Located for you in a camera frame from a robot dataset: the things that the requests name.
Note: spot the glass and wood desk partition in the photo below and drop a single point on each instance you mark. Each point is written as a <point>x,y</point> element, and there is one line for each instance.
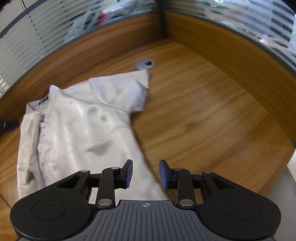
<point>254,14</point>
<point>46,27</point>

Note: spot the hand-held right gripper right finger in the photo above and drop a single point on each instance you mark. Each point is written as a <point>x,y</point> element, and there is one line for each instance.
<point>164,175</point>

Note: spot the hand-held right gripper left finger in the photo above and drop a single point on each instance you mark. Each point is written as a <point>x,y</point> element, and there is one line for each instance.
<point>128,173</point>

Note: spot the cream satin shirt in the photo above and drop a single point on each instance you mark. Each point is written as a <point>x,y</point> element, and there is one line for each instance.
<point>81,127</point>

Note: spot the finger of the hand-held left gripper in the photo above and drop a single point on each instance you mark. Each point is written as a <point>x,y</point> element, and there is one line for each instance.
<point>8,126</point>

